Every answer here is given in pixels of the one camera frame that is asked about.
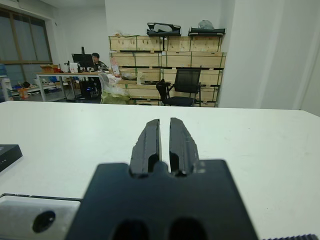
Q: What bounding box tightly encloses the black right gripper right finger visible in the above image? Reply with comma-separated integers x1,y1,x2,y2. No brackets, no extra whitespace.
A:
168,116,201,178

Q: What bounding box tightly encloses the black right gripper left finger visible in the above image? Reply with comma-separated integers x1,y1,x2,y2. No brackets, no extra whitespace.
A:
129,118,163,179

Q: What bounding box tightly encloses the black depth camera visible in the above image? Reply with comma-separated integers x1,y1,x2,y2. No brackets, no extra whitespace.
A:
0,144,24,174

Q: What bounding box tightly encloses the orange cardboard box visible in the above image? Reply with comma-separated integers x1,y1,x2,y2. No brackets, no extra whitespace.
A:
39,64,61,73

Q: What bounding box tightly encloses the yellow-green sack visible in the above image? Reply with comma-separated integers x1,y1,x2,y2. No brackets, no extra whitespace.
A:
100,90,131,105

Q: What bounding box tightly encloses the black office chair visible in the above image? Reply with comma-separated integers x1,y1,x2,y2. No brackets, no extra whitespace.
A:
162,68,202,108

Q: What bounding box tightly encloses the white plastic bag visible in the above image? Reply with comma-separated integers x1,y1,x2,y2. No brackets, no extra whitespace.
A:
98,72,130,97

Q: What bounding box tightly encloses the black computer tower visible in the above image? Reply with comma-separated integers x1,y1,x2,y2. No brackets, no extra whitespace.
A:
83,86,97,100

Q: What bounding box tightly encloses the red and white label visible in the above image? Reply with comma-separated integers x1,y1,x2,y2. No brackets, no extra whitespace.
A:
110,57,121,76

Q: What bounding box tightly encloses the seated person with glasses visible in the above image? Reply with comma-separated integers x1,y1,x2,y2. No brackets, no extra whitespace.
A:
91,52,109,72

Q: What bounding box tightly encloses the black computer monitor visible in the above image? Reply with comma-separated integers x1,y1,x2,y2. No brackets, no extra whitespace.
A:
71,53,95,73

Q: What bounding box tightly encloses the white office desk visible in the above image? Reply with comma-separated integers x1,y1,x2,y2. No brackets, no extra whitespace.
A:
36,71,112,102

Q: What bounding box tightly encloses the black equipment case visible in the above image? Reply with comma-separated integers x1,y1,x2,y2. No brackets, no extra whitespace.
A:
146,22,182,37
187,26,227,37

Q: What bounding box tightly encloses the grey wrapped bundle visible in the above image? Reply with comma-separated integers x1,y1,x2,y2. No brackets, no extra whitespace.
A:
198,19,215,30

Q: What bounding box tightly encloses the white water dispenser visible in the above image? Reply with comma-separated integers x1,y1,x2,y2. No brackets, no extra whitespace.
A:
0,73,13,101

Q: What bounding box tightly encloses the brown framed window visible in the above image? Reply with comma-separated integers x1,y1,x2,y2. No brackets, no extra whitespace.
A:
0,7,54,65

